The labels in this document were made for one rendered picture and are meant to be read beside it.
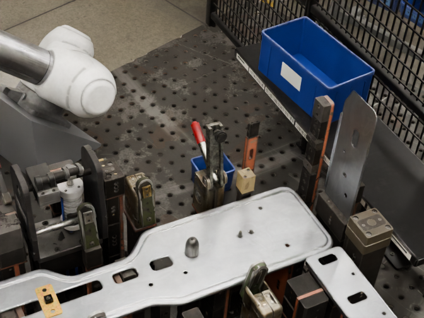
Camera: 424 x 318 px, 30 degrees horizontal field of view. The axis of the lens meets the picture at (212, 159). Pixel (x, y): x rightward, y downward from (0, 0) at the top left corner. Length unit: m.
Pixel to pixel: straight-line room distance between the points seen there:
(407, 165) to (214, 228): 0.54
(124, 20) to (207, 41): 1.44
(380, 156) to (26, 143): 1.00
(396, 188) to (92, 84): 0.84
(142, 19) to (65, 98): 2.24
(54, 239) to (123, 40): 2.43
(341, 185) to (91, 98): 0.71
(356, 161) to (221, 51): 1.22
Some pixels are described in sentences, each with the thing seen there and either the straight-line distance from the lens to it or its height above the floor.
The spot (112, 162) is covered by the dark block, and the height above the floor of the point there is 1.12.
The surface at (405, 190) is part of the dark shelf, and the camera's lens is 2.03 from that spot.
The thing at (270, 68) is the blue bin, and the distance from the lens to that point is 2.27.
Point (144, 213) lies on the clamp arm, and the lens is 1.88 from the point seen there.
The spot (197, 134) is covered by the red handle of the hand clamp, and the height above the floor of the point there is 1.13.
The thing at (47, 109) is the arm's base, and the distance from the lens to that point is 2.40.
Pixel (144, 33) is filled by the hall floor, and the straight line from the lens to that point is 4.28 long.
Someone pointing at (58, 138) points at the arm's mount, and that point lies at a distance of 2.37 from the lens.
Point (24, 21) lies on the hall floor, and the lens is 4.41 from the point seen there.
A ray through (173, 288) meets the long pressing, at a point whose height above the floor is 1.00.
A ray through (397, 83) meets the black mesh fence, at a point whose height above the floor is 1.16.
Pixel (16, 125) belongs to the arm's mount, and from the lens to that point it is 2.35.
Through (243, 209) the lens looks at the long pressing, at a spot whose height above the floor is 1.00.
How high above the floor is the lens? 2.40
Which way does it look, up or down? 43 degrees down
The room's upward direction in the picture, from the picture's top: 5 degrees clockwise
